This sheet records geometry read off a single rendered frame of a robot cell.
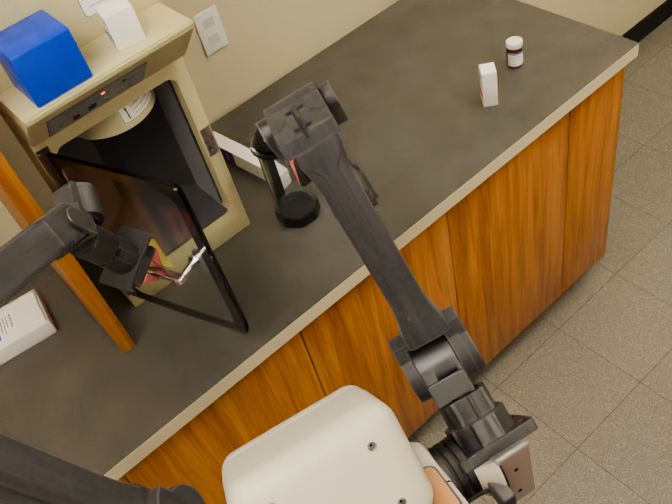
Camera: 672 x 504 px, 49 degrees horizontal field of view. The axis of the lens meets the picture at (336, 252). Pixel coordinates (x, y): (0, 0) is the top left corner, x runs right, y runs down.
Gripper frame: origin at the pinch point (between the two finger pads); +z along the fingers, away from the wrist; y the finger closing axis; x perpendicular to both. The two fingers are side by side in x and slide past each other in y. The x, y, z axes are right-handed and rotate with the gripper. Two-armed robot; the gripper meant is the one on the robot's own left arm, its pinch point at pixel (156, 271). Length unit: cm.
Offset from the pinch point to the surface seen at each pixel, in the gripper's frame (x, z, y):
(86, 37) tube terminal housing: -15.6, -19.6, -32.6
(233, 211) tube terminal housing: -10.3, 31.6, -20.4
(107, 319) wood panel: -16.0, 11.9, 10.8
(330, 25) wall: -25, 67, -88
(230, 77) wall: -39, 50, -60
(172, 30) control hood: -1.6, -16.6, -37.4
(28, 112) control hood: -12.7, -26.8, -15.6
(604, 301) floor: 61, 154, -46
